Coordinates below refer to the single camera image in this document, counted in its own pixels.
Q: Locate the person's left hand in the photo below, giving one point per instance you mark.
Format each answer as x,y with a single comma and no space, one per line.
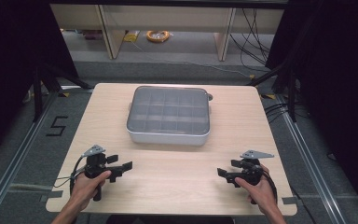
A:
85,188

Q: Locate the grey tape strip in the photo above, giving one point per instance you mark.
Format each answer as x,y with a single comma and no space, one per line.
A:
291,200
53,195

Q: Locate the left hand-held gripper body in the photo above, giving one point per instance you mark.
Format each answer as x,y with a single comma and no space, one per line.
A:
95,164

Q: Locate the person's right hand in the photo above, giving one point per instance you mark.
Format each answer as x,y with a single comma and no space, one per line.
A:
261,193

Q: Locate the yellow packet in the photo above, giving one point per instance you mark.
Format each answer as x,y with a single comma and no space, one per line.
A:
132,36

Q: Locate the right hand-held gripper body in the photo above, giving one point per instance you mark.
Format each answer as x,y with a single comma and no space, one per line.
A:
251,172

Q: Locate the white compartment box grey lid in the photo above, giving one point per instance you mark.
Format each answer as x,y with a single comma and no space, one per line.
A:
167,115

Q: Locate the black metal stand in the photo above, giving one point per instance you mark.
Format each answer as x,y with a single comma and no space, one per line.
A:
287,84
43,87

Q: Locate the black curtain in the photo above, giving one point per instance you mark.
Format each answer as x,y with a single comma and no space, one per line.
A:
335,93
15,62

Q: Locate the aluminium floor rail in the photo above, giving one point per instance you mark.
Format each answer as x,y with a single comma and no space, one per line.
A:
15,155
310,161

